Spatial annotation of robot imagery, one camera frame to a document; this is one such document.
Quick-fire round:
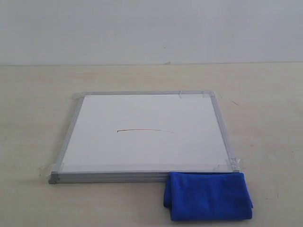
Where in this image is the white aluminium-framed whiteboard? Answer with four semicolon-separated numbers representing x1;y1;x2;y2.
49;91;236;184

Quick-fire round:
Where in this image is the clear tape front right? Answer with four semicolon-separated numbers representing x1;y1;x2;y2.
213;158;241;173

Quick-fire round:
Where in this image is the blue microfiber cloth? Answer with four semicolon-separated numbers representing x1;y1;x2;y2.
163;172;253;221

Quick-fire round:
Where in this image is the clear tape front left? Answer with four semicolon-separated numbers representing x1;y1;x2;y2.
38;163;64;179

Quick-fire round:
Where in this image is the clear tape back left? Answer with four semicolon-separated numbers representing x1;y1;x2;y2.
71;92;91;99

